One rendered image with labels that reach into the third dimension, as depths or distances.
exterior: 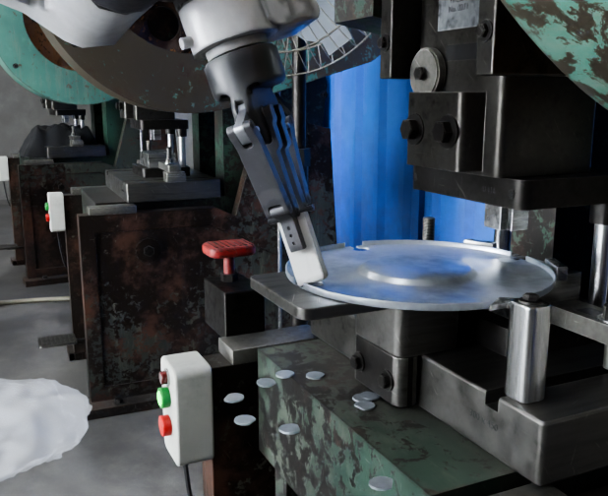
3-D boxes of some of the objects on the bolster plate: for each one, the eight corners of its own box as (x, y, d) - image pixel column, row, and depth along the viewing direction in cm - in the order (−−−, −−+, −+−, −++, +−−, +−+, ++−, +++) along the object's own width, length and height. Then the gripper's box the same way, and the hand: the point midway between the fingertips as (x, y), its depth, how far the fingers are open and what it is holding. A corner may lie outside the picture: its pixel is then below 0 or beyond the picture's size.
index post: (523, 405, 63) (530, 300, 61) (501, 393, 66) (507, 291, 63) (547, 400, 64) (555, 296, 62) (524, 387, 67) (531, 288, 65)
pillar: (598, 314, 79) (609, 188, 76) (582, 309, 81) (593, 185, 78) (612, 311, 80) (624, 187, 77) (596, 306, 82) (608, 184, 79)
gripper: (231, 68, 78) (299, 275, 80) (175, 63, 65) (258, 307, 68) (293, 43, 75) (362, 258, 77) (247, 33, 63) (330, 288, 65)
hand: (302, 248), depth 72 cm, fingers closed
